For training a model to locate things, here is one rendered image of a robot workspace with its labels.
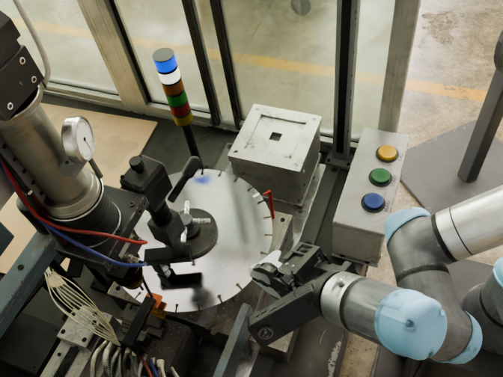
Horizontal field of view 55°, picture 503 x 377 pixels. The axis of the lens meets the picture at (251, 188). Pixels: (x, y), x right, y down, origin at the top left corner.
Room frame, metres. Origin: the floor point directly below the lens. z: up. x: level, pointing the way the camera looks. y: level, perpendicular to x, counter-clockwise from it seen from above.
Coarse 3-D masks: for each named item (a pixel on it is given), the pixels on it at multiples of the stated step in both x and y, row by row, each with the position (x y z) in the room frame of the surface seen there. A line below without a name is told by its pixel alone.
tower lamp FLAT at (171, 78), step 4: (176, 68) 0.83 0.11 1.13; (172, 72) 0.82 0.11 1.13; (176, 72) 0.83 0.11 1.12; (160, 76) 0.83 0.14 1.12; (164, 76) 0.82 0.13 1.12; (168, 76) 0.82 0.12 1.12; (172, 76) 0.82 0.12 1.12; (176, 76) 0.82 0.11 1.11; (180, 76) 0.83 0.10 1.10; (160, 80) 0.83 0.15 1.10; (164, 80) 0.82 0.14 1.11; (168, 80) 0.82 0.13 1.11; (172, 80) 0.82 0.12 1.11; (176, 80) 0.82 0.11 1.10; (164, 84) 0.82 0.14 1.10; (168, 84) 0.82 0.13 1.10; (172, 84) 0.82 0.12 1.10
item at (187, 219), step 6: (186, 204) 0.57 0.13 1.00; (186, 210) 0.56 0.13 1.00; (180, 216) 0.54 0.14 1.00; (186, 216) 0.54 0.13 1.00; (186, 222) 0.53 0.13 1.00; (192, 222) 0.53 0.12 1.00; (198, 222) 0.53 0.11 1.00; (204, 222) 0.52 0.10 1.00; (186, 228) 0.52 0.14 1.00; (192, 228) 0.52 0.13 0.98; (186, 234) 0.51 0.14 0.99; (180, 240) 0.49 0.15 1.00
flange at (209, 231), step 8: (192, 208) 0.59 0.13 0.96; (192, 216) 0.57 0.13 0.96; (200, 216) 0.56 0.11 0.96; (208, 216) 0.56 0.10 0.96; (200, 224) 0.54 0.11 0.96; (208, 224) 0.54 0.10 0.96; (216, 224) 0.54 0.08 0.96; (192, 232) 0.52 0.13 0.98; (200, 232) 0.53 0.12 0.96; (208, 232) 0.52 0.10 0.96; (216, 232) 0.52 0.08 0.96; (192, 240) 0.51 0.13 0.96; (200, 240) 0.51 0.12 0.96; (208, 240) 0.50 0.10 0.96; (192, 248) 0.49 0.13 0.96; (200, 248) 0.49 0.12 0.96; (208, 248) 0.49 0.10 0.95; (192, 256) 0.48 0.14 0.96
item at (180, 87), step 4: (180, 80) 0.83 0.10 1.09; (176, 84) 0.82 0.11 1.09; (180, 84) 0.83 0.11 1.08; (164, 88) 0.83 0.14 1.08; (168, 88) 0.82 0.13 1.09; (172, 88) 0.82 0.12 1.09; (176, 88) 0.82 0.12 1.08; (180, 88) 0.82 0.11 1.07; (168, 92) 0.82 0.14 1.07; (172, 92) 0.82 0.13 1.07; (176, 92) 0.82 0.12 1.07; (180, 92) 0.82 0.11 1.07
